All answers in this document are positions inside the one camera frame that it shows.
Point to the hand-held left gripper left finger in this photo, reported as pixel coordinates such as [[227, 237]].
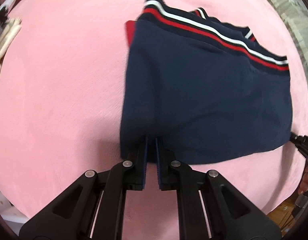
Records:
[[145, 160]]

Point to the white cartoon printed sheet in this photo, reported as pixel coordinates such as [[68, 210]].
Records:
[[6, 210]]

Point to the pink fleece bed blanket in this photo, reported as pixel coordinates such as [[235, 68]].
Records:
[[68, 80]]

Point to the navy and red baseball jacket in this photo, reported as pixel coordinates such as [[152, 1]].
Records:
[[206, 92]]

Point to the stack of folded clothes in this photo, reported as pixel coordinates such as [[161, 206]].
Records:
[[6, 37]]

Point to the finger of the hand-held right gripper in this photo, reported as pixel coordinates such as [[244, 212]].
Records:
[[302, 143]]

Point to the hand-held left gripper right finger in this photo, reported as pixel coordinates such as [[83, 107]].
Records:
[[158, 160]]

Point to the lace-covered sofa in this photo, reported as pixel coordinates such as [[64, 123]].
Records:
[[294, 17]]

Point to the person's right hand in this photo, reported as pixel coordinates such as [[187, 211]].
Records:
[[306, 181]]

